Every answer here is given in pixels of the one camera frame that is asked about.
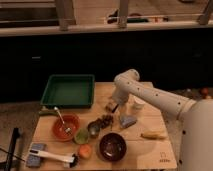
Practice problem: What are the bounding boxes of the green vegetable toy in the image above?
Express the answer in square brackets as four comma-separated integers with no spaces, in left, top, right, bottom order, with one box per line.
[38,107,57,116]

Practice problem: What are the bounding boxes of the yellow banana toy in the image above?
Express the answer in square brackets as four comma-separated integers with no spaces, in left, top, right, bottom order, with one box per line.
[141,132,166,140]

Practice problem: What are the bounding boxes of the metal spoon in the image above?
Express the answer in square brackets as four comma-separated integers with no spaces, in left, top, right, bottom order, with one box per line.
[54,106,71,134]

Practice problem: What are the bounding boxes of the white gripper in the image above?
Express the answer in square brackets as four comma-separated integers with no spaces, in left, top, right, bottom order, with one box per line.
[111,85,130,115]

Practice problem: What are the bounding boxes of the dark red bowl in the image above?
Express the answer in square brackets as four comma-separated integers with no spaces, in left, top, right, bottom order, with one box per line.
[99,133,127,162]

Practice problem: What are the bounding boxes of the brown dried object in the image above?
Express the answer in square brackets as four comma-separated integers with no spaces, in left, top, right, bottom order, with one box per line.
[97,115,113,129]

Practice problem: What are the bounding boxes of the wooden chalkboard eraser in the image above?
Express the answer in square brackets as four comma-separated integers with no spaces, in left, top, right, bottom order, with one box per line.
[105,102,118,113]

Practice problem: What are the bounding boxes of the orange fruit toy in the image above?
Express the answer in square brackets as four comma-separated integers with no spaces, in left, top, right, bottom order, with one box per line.
[78,144,92,159]

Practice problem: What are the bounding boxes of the small metal cup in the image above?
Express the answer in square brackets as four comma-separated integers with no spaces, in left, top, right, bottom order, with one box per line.
[87,121,100,138]

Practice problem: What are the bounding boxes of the white handled brush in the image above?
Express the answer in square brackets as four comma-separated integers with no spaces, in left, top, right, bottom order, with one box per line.
[29,149,78,167]

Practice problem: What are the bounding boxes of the white plastic cup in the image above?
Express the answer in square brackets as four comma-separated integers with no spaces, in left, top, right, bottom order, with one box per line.
[133,97,146,110]

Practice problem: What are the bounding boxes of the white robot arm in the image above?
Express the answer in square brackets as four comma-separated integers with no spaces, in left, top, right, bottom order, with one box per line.
[112,69,213,171]

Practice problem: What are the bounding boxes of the grey blue cloth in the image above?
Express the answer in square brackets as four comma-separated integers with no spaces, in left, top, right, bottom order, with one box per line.
[119,114,137,129]

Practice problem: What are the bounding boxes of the small green cup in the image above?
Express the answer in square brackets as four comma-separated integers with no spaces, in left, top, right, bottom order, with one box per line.
[74,129,89,144]

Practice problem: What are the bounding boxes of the orange bowl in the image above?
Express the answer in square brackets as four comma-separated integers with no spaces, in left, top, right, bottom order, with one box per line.
[52,115,80,142]

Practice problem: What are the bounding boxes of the blue grey sponge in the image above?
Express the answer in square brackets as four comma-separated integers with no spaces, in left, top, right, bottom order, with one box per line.
[26,143,46,168]

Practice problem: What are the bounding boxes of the black stand pole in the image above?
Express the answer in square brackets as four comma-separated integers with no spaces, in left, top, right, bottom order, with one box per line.
[4,127,20,171]

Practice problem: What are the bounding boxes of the green plastic tray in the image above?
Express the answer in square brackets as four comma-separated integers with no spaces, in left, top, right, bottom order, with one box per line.
[41,74,95,108]

